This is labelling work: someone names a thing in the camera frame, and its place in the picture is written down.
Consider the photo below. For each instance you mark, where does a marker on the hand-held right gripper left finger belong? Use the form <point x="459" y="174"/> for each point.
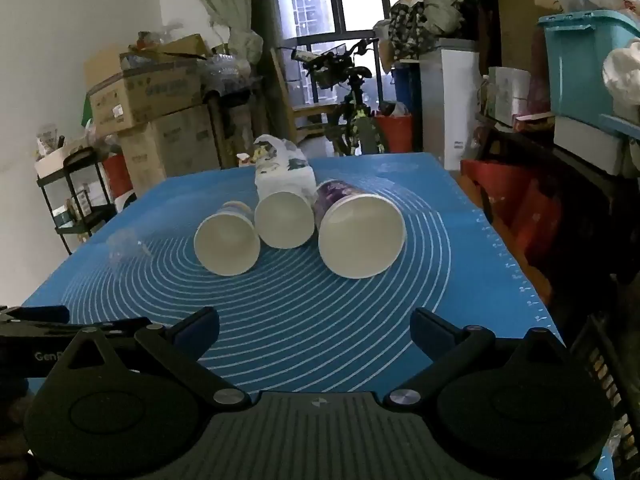
<point x="199" y="326"/>

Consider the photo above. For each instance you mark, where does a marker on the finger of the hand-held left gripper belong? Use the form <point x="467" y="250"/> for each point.
<point x="37" y="314"/>

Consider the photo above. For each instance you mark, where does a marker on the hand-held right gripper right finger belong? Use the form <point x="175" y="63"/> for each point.
<point x="429" y="329"/>

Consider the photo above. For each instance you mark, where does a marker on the small white paper cup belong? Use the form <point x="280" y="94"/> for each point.
<point x="227" y="246"/>

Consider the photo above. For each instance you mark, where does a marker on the purple printed paper cup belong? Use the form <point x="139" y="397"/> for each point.
<point x="361" y="236"/>

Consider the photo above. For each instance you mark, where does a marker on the clear plastic cup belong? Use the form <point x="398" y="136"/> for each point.
<point x="125" y="247"/>

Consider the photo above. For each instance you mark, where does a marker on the blue silicone mat with rings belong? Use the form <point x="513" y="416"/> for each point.
<point x="300" y="300"/>

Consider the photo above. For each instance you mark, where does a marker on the black metal shelf rack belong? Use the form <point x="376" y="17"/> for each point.
<point x="75" y="210"/>

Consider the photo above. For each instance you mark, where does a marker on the red bags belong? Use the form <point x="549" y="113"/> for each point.
<point x="505" y="200"/>

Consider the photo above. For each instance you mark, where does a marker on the white box on rack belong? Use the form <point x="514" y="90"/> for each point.
<point x="55" y="157"/>

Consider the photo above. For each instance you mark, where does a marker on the white printed plastic bag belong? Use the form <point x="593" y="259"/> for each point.
<point x="280" y="165"/>

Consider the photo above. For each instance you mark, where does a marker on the large brown cardboard box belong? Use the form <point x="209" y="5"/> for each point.
<point x="175" y="145"/>

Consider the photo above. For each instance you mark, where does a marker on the black plastic crate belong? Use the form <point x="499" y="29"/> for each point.
<point x="607" y="375"/>

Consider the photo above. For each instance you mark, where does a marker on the red bucket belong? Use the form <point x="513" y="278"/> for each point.
<point x="395" y="132"/>

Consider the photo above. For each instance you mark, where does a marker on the white cabinet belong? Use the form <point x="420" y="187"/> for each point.
<point x="450" y="105"/>

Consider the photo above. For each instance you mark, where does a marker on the printed cardboard box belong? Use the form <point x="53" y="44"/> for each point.
<point x="135" y="95"/>

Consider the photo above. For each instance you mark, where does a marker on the wooden chair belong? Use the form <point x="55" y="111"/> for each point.
<point x="292" y="105"/>

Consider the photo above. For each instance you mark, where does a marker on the white box under bin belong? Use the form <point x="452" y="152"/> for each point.
<point x="587" y="145"/>

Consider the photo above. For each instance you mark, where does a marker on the black bicycle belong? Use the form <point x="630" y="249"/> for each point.
<point x="352" y="90"/>

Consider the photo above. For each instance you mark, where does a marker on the teal plastic storage bin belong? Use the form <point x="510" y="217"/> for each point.
<point x="575" y="65"/>

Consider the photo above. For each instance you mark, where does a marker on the floral cloth bundle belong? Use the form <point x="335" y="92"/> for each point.
<point x="425" y="22"/>

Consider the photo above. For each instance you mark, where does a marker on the crumpled white plastic bag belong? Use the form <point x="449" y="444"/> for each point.
<point x="625" y="80"/>

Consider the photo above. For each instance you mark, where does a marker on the pale green curtain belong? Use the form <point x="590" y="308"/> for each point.
<point x="225" y="5"/>

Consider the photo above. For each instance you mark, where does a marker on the tall brown cardboard box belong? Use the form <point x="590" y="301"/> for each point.
<point x="520" y="20"/>

